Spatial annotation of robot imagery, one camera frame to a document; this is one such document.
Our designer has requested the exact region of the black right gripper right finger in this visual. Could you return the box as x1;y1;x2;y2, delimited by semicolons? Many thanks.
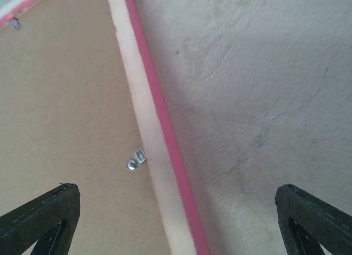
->
275;184;351;254

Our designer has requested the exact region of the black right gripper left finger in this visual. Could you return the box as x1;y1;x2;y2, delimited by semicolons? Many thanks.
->
1;183;80;254

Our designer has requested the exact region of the pink wooden photo frame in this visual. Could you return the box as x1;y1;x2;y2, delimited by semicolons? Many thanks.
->
1;0;210;254

